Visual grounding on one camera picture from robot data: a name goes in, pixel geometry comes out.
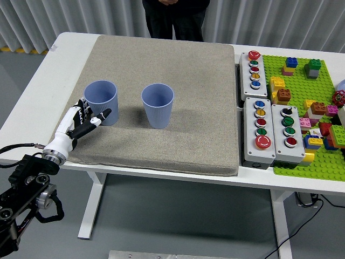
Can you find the white table leg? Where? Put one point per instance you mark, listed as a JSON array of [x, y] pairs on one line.
[[91, 205], [283, 224]]

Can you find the brown toy brick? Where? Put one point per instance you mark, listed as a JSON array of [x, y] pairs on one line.
[[283, 95], [318, 108]]

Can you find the grey five-button box black base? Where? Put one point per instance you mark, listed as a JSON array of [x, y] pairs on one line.
[[252, 151]]

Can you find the pink toy brick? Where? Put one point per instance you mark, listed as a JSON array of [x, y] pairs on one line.
[[332, 110], [305, 123], [286, 73]]

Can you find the green studded baseplate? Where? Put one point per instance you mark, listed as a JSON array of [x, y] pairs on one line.
[[299, 86]]

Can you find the red valve handwheel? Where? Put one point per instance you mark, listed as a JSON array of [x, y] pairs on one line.
[[339, 97]]

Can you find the blue ribbed plastic cup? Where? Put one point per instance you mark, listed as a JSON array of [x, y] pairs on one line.
[[103, 94], [159, 116]]

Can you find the grey power strip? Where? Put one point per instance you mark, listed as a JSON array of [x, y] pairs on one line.
[[306, 199]]

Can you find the white toy brick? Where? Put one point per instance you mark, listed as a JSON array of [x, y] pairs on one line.
[[314, 116]]

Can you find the green toy brick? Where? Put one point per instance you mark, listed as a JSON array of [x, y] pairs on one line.
[[314, 64], [338, 131]]

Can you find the grey control box black knob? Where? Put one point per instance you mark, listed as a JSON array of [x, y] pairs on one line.
[[280, 151]]

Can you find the blue toy brick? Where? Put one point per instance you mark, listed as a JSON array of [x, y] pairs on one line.
[[291, 62], [307, 143]]

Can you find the white box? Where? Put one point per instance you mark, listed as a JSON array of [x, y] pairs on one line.
[[341, 116]]

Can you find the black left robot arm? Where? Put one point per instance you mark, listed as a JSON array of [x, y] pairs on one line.
[[29, 172]]

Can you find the grey toy brick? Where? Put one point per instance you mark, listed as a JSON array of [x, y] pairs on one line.
[[311, 73]]

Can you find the pale blue bowl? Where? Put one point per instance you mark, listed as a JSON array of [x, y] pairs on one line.
[[341, 87]]

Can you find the grey-brown cushion mat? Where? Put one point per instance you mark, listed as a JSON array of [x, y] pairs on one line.
[[175, 67]]

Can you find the grey five-button control box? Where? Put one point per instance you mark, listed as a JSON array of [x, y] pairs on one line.
[[254, 91]]

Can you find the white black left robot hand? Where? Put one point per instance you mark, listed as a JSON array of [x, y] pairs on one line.
[[62, 140]]

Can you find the yellow rounded toy brick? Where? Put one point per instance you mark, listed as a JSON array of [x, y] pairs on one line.
[[309, 157]]

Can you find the red toy brick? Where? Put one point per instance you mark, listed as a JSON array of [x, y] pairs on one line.
[[324, 129]]

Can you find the yellow black floor tape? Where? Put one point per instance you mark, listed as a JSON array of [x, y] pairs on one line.
[[21, 50]]

